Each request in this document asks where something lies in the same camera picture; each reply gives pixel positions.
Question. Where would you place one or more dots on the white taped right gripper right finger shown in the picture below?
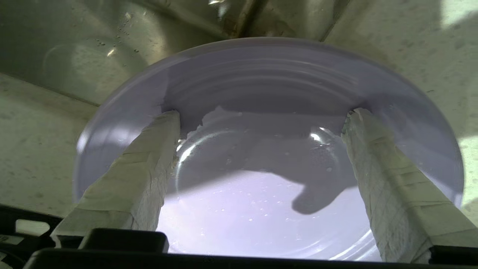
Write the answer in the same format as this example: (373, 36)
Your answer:
(396, 194)

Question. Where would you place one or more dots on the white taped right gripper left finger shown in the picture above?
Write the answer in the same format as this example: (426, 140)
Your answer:
(134, 179)

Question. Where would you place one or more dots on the purple plate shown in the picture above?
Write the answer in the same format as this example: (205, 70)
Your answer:
(261, 209)

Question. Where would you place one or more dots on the stainless steel sink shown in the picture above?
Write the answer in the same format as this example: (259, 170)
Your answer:
(93, 48)

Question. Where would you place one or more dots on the black plastic bracket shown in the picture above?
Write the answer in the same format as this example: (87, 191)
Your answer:
(22, 246)

